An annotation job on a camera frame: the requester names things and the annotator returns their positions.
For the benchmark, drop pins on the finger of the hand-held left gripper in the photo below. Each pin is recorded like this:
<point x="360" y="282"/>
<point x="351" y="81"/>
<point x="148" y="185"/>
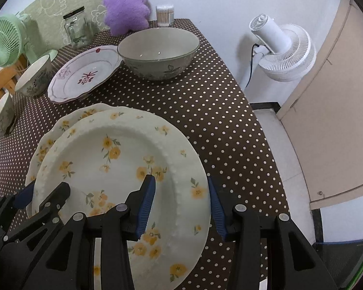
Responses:
<point x="59" y="193"/>
<point x="24" y="195"/>

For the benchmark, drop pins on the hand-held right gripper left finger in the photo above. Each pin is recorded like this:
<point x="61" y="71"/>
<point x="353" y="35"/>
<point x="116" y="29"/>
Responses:
<point x="146" y="205"/>

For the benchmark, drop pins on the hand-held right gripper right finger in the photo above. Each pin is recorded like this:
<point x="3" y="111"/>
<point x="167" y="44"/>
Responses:
<point x="216" y="211"/>

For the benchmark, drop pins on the yellow floral plate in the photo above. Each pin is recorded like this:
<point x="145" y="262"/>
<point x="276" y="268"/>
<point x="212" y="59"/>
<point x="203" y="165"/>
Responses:
<point x="45" y="149"/>
<point x="109" y="163"/>

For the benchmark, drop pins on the grey glass plate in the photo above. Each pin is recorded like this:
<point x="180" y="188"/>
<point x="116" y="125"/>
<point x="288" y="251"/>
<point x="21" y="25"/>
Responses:
<point x="33" y="81"/>

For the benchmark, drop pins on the red floral scalloped plate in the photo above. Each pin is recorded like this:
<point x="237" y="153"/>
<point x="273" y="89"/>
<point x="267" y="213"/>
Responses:
<point x="84" y="75"/>

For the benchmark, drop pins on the small floral ceramic bowl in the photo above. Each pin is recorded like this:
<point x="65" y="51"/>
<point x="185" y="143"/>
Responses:
<point x="0" y="120"/>

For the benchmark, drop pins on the brown polka dot tablecloth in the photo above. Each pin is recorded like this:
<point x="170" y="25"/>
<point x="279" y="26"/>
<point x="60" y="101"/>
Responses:
<point x="217" y="120"/>

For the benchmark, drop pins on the wooden chair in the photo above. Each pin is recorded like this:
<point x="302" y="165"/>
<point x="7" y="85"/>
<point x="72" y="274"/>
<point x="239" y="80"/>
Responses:
<point x="0" y="80"/>

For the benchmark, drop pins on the dark container with green rim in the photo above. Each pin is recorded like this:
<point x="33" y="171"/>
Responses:
<point x="344" y="262"/>

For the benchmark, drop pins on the large floral ceramic bowl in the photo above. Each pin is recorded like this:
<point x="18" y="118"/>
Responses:
<point x="157" y="63"/>

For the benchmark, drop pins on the green desk fan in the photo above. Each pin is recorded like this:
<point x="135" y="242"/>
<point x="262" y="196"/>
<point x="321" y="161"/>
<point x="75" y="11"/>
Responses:
<point x="3" y="42"/>

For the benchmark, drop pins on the beige door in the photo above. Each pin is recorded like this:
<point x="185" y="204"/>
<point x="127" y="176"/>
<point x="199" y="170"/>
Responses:
<point x="335" y="111"/>

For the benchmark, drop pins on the glass jar with dark lid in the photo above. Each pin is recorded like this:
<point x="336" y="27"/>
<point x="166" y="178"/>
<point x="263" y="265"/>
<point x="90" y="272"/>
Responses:
<point x="77" y="30"/>

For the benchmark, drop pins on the white standing fan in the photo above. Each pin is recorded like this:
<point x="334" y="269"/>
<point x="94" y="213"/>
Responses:
<point x="287" y="51"/>

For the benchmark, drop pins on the cotton swab container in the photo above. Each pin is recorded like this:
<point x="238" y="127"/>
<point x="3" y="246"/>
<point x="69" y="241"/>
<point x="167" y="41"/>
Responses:
<point x="165" y="16"/>

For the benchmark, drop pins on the purple plush toy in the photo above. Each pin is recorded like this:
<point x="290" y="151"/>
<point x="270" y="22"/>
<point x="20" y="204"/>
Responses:
<point x="125" y="6"/>

